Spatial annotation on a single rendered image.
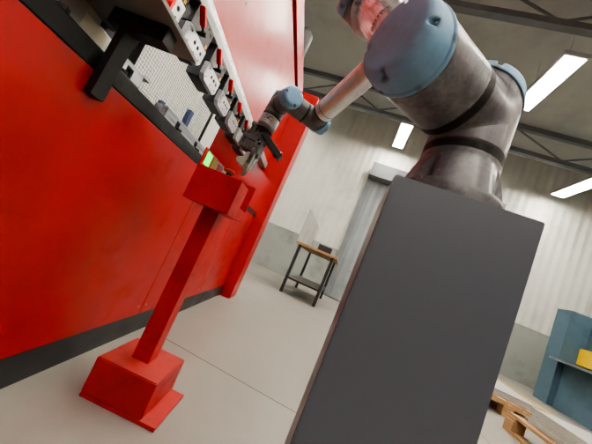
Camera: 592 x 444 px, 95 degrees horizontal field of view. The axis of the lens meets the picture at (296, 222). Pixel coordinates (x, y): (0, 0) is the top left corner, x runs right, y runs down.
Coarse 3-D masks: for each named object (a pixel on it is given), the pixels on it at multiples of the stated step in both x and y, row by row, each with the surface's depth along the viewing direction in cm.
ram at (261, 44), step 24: (216, 0) 107; (240, 0) 123; (264, 0) 143; (288, 0) 171; (240, 24) 130; (264, 24) 153; (288, 24) 186; (240, 48) 139; (264, 48) 166; (288, 48) 205; (240, 72) 150; (264, 72) 181; (288, 72) 228; (240, 96) 161; (264, 96) 198
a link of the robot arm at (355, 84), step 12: (360, 72) 80; (348, 84) 84; (360, 84) 82; (336, 96) 89; (348, 96) 87; (312, 108) 99; (324, 108) 94; (336, 108) 93; (300, 120) 101; (312, 120) 100; (324, 120) 98; (324, 132) 104
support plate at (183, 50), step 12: (96, 0) 64; (108, 0) 62; (120, 0) 60; (132, 0) 59; (144, 0) 57; (156, 0) 56; (96, 12) 69; (108, 12) 67; (144, 12) 61; (156, 12) 59; (168, 12) 58; (108, 24) 72; (168, 24) 61; (180, 36) 64; (180, 48) 69; (192, 60) 72
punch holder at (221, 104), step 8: (224, 80) 139; (224, 88) 139; (208, 96) 138; (216, 96) 138; (224, 96) 142; (208, 104) 142; (216, 104) 139; (224, 104) 145; (216, 112) 148; (224, 112) 148
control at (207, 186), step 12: (204, 156) 90; (204, 168) 89; (216, 168) 102; (192, 180) 88; (204, 180) 88; (216, 180) 88; (228, 180) 88; (192, 192) 88; (204, 192) 88; (216, 192) 88; (228, 192) 88; (240, 192) 91; (252, 192) 108; (204, 204) 87; (216, 204) 87; (228, 204) 87; (240, 204) 97; (228, 216) 92; (240, 216) 103
